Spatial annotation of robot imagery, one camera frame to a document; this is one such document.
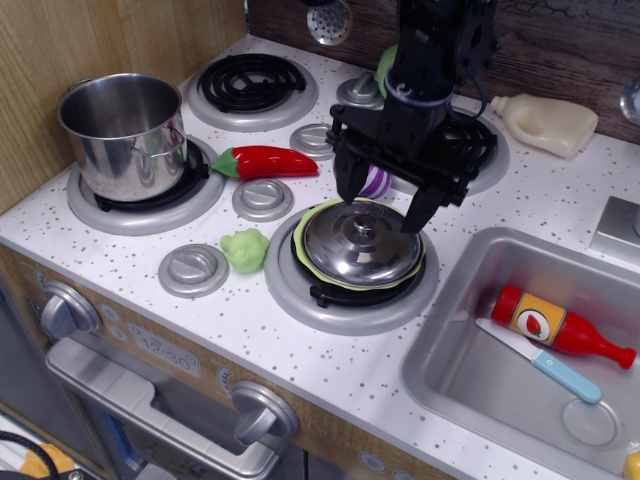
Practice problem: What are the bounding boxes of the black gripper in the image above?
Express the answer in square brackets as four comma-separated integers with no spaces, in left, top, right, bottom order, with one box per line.
[327,98,478,233]

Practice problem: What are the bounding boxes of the steel pot lid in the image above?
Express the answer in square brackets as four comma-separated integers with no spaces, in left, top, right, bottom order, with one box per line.
[302,200,424,291]

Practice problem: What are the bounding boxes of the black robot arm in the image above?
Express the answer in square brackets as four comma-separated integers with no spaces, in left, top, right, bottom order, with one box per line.
[327,1,499,233]

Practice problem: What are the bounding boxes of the steel cooking pot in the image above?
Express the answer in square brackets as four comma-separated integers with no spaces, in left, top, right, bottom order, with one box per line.
[58,73,188,202]

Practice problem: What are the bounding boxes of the purple striped toy onion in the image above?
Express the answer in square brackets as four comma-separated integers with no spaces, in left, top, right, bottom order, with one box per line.
[357,163,393,199]

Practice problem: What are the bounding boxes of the silver stove knob middle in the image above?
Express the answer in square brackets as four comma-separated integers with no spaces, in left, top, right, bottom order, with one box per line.
[289,123,335,162]

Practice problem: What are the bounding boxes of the silver stove knob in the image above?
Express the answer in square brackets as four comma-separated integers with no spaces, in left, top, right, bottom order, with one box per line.
[336,72,384,110]
[158,244,230,299]
[232,179,294,223]
[289,123,335,162]

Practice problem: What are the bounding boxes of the silver stove knob back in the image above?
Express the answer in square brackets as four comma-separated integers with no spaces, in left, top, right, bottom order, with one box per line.
[336,72,384,110]

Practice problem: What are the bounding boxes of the back right black burner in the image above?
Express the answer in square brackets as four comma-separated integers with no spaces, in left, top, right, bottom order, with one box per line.
[428,111,497,180]

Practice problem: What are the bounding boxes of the black burner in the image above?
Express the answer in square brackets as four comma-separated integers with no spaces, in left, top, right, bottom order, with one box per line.
[428,111,497,180]
[198,54,307,113]
[93,139,209,212]
[289,235,427,308]

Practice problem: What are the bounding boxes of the green toy cabbage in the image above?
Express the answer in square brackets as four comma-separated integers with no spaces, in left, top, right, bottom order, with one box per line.
[376,45,398,98]

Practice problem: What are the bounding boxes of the front right black burner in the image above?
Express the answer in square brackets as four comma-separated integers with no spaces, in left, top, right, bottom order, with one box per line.
[289,235,427,308]

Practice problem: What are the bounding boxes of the silver stove knob centre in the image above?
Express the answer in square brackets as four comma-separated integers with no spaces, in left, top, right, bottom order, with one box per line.
[232,179,294,223]

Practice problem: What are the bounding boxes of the red toy chili pepper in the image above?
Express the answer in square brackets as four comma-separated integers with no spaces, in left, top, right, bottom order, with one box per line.
[211,145,319,180]

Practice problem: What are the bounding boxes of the small green toy lettuce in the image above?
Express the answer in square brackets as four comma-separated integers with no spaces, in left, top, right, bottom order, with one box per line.
[220,228,269,274]

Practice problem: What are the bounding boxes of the hanging silver strainer ladle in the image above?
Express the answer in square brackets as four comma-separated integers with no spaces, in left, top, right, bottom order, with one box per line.
[306,0,353,46]

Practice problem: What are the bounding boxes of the silver sink basin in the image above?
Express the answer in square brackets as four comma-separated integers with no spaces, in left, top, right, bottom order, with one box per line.
[402,228,639,479]

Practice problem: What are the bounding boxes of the back left black burner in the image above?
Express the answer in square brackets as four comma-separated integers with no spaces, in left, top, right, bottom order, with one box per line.
[198,54,307,113]

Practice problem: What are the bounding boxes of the cream toy jug bottle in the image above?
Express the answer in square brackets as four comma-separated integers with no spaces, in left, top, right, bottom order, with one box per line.
[490,94,599,159]

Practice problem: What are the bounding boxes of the front left black burner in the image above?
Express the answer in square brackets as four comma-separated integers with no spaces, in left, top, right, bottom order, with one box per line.
[93,139,209,212]

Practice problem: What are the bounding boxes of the red toy ketchup bottle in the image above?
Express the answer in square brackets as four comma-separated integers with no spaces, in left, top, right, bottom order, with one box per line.
[490,285,637,370]

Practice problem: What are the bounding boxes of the silver stove knob front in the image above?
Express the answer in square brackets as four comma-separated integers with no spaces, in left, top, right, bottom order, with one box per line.
[158,244,230,299]

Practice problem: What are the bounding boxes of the silver faucet base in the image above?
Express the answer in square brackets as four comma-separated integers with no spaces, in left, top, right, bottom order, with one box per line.
[590,196,639,265]

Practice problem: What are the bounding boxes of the right oven dial knob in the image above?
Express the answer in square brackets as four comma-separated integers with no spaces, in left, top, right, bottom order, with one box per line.
[231,380,299,446]

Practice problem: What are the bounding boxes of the oven dial knob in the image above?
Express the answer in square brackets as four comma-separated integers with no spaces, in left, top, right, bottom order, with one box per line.
[40,281,102,339]
[231,380,299,446]

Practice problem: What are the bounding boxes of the oven clock display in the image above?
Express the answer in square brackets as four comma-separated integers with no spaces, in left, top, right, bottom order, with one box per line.
[127,323,201,378]

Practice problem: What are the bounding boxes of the left oven dial knob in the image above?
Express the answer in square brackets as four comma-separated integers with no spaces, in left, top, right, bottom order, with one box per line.
[40,281,102,339]

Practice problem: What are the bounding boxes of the yellow toy bottom right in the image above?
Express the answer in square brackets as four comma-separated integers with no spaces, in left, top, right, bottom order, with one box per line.
[623,451,640,480]

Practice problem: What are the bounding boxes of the yellow object bottom left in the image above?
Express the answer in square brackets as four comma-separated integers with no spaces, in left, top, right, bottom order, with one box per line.
[19,443,76,479]

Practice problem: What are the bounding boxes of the toy knife blue handle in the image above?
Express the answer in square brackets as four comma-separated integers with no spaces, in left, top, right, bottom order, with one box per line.
[475,318,602,404]

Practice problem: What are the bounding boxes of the silver oven door handle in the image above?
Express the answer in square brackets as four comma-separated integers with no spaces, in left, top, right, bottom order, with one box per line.
[46,338,279,479]

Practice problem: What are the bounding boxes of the black cable bottom left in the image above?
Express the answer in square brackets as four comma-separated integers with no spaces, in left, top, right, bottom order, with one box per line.
[0,429,61,479]

